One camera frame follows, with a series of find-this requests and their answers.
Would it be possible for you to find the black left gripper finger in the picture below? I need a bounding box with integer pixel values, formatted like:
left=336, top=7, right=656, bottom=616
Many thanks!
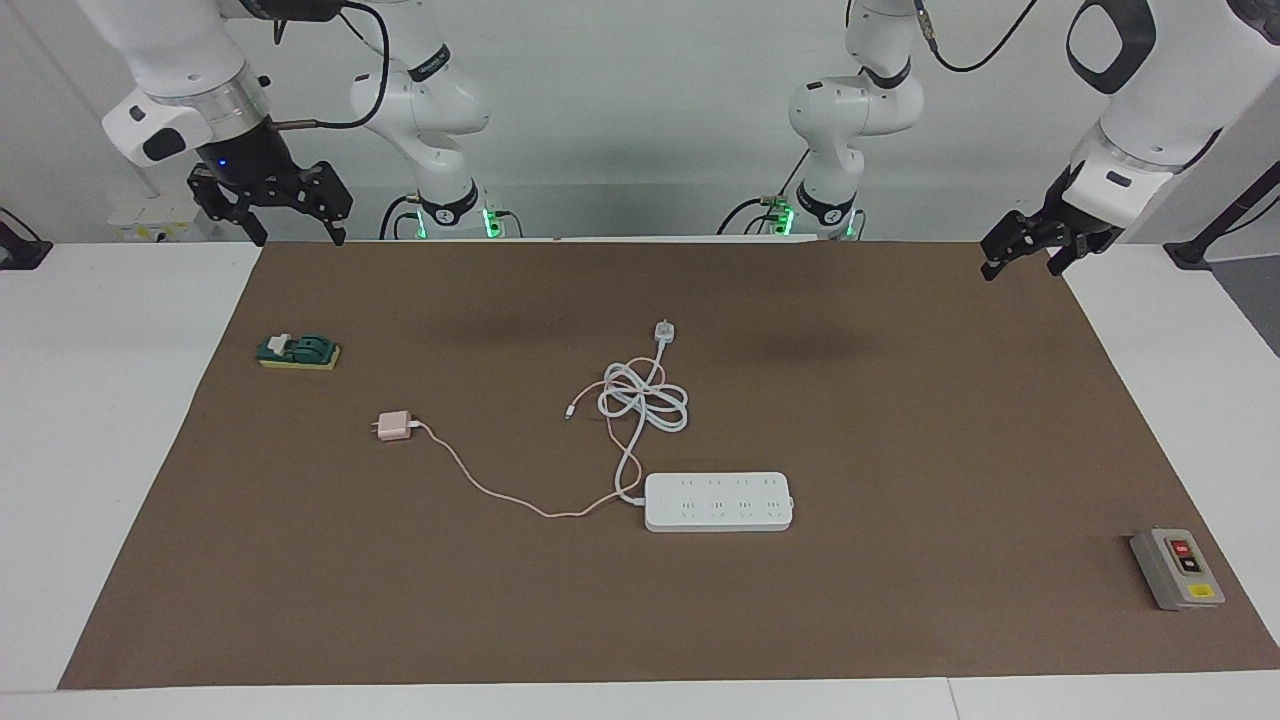
left=1047, top=232, right=1101, bottom=276
left=980, top=210, right=1051, bottom=281

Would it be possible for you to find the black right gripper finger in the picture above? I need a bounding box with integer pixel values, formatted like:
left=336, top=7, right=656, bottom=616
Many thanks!
left=188, top=165, right=269, bottom=248
left=305, top=160, right=353, bottom=246

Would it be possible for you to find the thin pink charging cable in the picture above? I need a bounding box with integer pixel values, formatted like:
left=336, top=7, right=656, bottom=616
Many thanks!
left=412, top=375, right=691, bottom=519

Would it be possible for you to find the white power strip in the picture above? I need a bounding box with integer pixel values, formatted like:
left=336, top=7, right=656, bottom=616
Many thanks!
left=643, top=472, right=794, bottom=533

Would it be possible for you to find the green circuit board module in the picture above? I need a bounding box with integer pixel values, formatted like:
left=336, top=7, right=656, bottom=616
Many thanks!
left=256, top=333, right=342, bottom=372

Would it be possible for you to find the brown table mat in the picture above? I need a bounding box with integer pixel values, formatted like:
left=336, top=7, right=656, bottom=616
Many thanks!
left=58, top=240, right=1280, bottom=691

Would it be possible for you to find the black base cable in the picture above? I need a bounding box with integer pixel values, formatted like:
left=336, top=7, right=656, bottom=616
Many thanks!
left=716, top=150, right=811, bottom=237
left=379, top=195, right=423, bottom=241

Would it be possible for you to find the white wall outlet box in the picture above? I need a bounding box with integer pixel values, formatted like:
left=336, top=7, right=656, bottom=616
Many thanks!
left=108, top=205, right=206, bottom=244

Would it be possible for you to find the black stand bracket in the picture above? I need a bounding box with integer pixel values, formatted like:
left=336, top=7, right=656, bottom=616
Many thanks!
left=1163, top=160, right=1280, bottom=271

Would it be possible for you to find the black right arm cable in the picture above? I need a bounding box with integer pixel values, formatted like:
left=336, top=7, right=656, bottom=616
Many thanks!
left=268, top=0, right=391, bottom=131

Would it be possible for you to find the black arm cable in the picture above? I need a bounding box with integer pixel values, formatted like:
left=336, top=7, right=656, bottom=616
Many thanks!
left=268, top=0, right=391, bottom=131
left=912, top=0, right=1041, bottom=73

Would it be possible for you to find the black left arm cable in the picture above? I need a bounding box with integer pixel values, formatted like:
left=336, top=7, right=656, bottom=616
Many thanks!
left=912, top=0, right=1041, bottom=73

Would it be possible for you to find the black clamp mount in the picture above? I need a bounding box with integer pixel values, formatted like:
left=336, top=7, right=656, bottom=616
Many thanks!
left=0, top=207, right=53, bottom=271

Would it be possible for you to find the grey on-off switch box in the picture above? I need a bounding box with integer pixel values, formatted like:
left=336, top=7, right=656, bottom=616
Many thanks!
left=1130, top=528, right=1226, bottom=611

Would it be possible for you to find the white power cord with plug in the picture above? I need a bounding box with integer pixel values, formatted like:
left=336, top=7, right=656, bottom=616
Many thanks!
left=598, top=318, right=691, bottom=501

